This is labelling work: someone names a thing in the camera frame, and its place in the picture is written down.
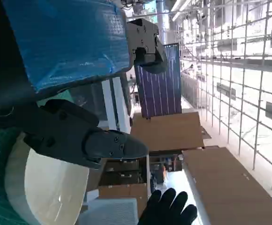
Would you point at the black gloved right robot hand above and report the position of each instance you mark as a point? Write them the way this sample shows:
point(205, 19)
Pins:
point(166, 208)

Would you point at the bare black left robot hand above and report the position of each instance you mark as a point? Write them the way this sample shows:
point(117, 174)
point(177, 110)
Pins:
point(63, 47)

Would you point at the white square plate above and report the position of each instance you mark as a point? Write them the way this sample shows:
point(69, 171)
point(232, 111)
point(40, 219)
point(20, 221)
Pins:
point(51, 187)

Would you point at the brown shelf unit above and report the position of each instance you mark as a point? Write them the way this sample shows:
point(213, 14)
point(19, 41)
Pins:
point(121, 194)

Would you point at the brown wooden cabinet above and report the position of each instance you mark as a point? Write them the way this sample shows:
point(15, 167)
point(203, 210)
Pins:
point(227, 187)
point(168, 131)

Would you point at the purple screen monitor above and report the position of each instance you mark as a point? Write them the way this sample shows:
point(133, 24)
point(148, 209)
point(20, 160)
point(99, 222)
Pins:
point(159, 93)

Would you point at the metal scaffold frame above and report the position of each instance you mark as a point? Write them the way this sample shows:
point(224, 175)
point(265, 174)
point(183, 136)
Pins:
point(266, 65)

